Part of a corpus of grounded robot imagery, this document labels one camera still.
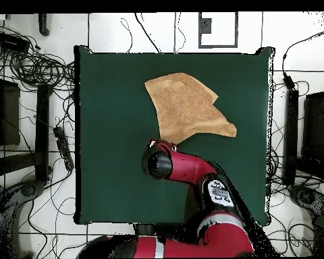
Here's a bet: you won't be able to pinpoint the tan terry towel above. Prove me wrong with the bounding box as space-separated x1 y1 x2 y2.
143 71 238 144

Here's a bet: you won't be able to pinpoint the dark flat panel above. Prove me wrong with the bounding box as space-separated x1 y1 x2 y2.
0 78 21 146
301 90 324 163

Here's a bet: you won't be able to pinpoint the dark green table cloth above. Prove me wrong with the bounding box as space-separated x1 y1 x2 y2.
73 45 275 227

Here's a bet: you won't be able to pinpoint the black power strip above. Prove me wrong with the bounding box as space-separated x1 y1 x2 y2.
53 125 76 172

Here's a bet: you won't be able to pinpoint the black upright stand bar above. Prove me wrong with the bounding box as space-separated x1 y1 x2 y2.
34 83 53 183
281 88 300 187

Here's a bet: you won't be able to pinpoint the grey caster wheel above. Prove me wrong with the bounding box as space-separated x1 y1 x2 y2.
20 179 45 199
288 184 324 214

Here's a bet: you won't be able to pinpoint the short black tube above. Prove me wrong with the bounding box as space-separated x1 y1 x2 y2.
37 13 51 37

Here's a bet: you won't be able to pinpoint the black adapter box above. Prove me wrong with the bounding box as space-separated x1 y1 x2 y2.
0 31 31 55

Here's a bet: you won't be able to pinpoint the thick straight black cable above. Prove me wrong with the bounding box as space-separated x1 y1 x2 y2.
134 12 162 54

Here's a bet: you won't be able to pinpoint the thin wavy black cable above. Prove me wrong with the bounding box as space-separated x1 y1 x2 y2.
173 11 186 54

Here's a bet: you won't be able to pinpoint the thin looped black cable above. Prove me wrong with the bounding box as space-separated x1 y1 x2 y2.
120 18 133 54

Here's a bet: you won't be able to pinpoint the grey rectangular frame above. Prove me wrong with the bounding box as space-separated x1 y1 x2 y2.
198 11 239 49

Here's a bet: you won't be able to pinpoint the tangled black cables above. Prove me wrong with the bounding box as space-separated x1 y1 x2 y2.
0 22 76 92

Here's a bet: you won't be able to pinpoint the black cable with connector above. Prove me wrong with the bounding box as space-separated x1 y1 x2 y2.
281 26 324 91

